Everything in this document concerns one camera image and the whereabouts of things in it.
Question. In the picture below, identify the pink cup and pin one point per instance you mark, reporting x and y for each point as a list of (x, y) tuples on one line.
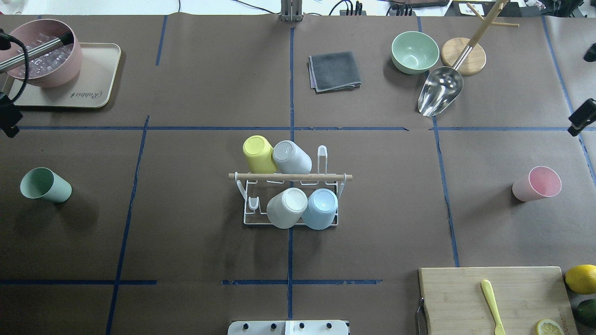
[(539, 183)]

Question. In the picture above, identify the green cup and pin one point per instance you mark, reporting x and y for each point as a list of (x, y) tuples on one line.
[(42, 183)]

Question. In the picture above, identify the grey cup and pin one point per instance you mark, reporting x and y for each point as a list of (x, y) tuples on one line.
[(291, 159)]

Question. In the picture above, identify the yellow cup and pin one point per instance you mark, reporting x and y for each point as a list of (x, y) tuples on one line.
[(258, 154)]

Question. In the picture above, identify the white cup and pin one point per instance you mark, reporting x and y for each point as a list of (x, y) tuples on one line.
[(286, 208)]

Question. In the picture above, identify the blue cup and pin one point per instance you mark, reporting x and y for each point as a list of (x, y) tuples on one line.
[(321, 209)]

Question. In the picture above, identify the grey folded cloth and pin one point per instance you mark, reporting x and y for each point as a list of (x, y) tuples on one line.
[(333, 72)]

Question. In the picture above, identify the green bowl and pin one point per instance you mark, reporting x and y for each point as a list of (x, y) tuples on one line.
[(414, 52)]

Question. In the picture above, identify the large metal scoop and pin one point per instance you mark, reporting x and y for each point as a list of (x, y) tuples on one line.
[(441, 88)]

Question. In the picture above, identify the wooden cutting board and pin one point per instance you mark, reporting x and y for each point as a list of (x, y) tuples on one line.
[(459, 301)]

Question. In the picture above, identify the wooden mug tree stand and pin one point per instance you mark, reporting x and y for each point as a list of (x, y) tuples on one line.
[(465, 55)]

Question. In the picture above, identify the beige serving tray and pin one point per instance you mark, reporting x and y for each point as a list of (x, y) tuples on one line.
[(90, 88)]

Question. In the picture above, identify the pink bowl with ice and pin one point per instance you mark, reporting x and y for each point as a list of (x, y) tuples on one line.
[(56, 67)]

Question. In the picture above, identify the yellow plastic knife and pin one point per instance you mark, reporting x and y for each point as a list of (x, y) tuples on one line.
[(488, 292)]

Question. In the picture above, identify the metal ice scoop in bowl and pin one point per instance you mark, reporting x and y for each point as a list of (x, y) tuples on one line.
[(36, 52)]

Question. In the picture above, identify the lemon half slice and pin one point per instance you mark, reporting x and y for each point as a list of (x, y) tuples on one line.
[(548, 327)]

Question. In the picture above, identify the whole yellow lemon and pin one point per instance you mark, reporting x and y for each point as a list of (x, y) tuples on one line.
[(581, 279)]

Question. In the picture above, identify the white wire cup rack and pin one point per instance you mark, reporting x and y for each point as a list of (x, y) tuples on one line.
[(258, 189)]

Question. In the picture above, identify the aluminium frame post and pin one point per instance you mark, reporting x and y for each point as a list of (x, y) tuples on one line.
[(291, 11)]

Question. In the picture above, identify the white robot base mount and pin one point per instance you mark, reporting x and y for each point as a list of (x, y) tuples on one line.
[(290, 327)]

